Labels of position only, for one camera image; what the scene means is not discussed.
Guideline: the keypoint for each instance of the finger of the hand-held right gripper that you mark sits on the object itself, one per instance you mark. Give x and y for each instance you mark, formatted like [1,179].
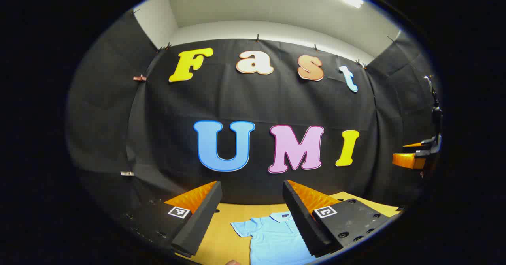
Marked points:
[409,160]
[414,144]

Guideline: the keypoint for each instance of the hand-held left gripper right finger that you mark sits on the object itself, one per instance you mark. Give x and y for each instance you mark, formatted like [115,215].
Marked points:
[302,225]

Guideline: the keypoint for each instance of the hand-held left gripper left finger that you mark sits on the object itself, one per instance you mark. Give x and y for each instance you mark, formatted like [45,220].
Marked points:
[201,221]

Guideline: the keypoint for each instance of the light blue T-shirt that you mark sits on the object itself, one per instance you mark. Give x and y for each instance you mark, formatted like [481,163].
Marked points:
[272,241]

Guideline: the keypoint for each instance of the black backdrop cloth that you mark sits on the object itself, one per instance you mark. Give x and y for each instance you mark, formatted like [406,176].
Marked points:
[257,99]

